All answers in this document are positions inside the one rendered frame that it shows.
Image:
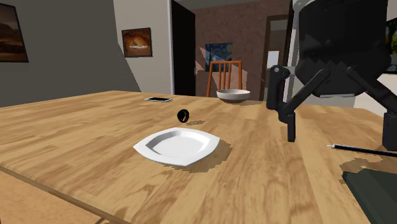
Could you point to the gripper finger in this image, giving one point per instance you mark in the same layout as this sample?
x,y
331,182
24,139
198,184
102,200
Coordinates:
x,y
305,93
372,88

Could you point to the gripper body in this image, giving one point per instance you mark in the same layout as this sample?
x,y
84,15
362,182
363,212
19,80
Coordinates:
x,y
341,46

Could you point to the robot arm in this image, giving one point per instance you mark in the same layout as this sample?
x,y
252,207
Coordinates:
x,y
341,2

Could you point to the black pen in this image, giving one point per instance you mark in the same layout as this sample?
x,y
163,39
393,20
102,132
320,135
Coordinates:
x,y
359,149

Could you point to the white bowl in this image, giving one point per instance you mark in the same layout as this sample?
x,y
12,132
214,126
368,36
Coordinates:
x,y
233,94

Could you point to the wooden chair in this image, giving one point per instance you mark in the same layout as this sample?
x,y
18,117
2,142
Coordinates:
x,y
224,76

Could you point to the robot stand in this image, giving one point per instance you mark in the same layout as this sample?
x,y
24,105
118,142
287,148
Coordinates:
x,y
375,195

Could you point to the white square plate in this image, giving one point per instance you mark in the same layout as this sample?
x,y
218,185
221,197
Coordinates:
x,y
178,145

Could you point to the wooden table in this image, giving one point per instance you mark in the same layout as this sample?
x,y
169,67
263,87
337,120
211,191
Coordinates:
x,y
93,139

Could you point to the colourful wall picture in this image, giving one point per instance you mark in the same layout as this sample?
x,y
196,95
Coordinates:
x,y
392,35

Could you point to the dark brown door frame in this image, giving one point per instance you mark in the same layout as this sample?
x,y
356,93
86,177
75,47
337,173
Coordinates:
x,y
267,56

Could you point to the blue starry wall picture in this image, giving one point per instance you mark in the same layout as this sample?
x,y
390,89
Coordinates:
x,y
218,52

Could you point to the orange arch wall picture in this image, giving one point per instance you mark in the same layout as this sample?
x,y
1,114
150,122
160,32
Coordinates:
x,y
136,42

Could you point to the brown landscape wall picture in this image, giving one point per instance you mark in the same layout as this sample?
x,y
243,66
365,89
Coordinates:
x,y
11,34

